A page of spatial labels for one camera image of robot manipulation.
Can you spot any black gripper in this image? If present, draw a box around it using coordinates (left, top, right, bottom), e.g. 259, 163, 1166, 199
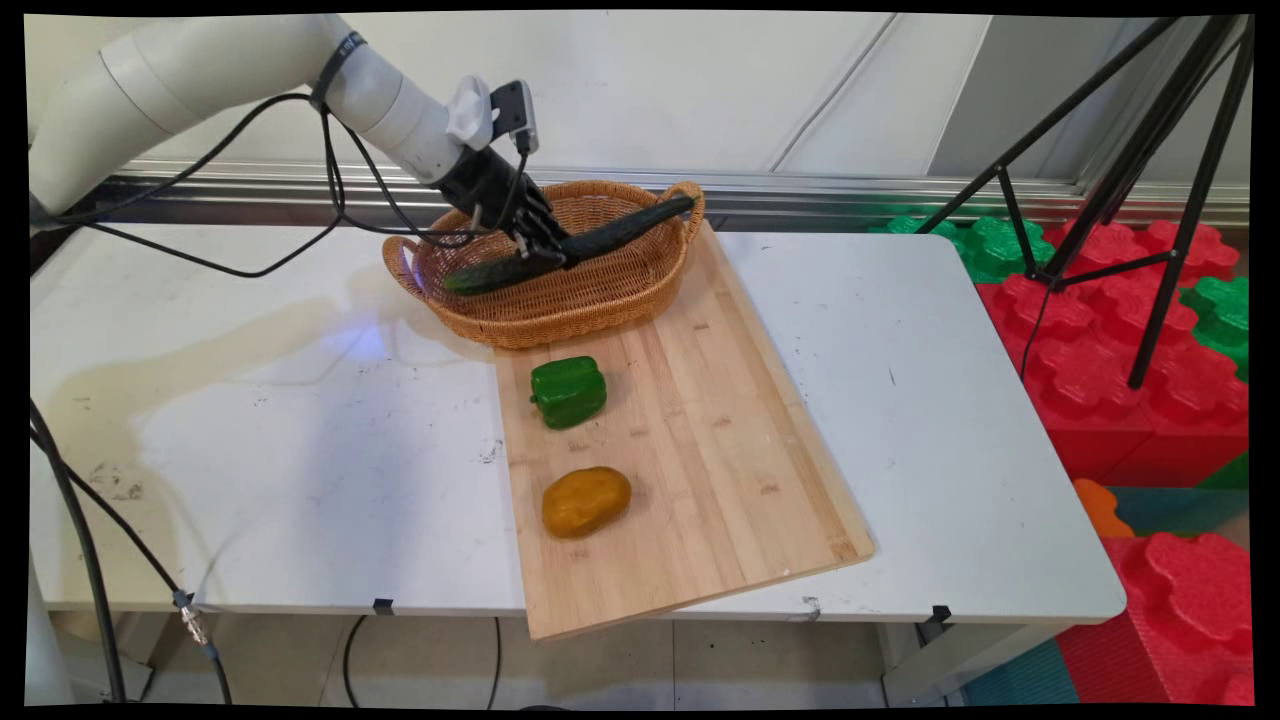
430, 146, 571, 271

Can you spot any long dark green cucumber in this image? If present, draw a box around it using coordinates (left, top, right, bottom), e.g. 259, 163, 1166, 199
443, 194, 696, 297

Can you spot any oval wicker basket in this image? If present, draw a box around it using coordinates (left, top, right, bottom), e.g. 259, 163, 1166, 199
382, 180, 706, 350

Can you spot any green bell pepper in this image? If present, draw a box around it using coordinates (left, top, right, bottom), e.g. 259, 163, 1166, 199
529, 355, 608, 431

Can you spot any yellow-brown potato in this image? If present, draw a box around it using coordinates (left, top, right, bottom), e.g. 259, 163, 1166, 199
542, 466, 633, 540

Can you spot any bamboo cutting board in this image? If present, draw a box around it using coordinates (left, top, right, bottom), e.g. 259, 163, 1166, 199
493, 220, 876, 641

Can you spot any green foam block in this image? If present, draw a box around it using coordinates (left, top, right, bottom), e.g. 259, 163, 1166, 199
868, 215, 1056, 284
1180, 277, 1251, 381

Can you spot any white table leg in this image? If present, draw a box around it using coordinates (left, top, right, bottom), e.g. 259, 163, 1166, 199
880, 620, 1061, 706

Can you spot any black tripod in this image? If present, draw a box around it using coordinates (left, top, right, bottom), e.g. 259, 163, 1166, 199
915, 15, 1256, 391

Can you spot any orange foam block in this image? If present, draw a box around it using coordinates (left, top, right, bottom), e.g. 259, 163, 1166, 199
1072, 478, 1136, 539

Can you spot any teal floor mat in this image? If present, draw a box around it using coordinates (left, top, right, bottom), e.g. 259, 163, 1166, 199
960, 640, 1081, 706

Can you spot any teal foam block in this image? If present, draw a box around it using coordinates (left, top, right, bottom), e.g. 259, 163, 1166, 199
1105, 485, 1251, 538

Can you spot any black wrist camera white mount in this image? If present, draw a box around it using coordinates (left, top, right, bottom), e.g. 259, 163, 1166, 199
445, 76, 541, 156

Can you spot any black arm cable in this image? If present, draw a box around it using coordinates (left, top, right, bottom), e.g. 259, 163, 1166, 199
35, 90, 531, 279

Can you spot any aluminium rail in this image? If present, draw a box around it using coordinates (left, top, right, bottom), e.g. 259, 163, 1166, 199
95, 160, 1251, 231

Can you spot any black cable metal connector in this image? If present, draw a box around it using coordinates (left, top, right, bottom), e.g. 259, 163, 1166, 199
28, 425, 233, 706

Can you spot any thick grey-black cable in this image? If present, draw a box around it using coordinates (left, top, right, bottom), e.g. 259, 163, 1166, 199
28, 398, 128, 703

